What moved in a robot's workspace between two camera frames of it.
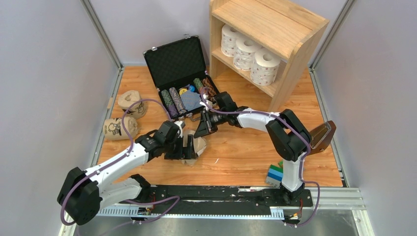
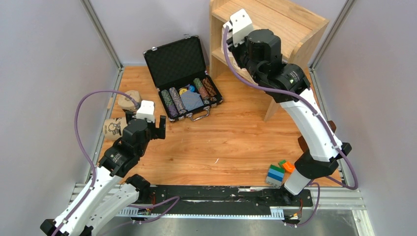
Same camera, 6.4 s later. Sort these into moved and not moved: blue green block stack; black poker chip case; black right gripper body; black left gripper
Moved: black left gripper; black right gripper body
Not moved: blue green block stack; black poker chip case
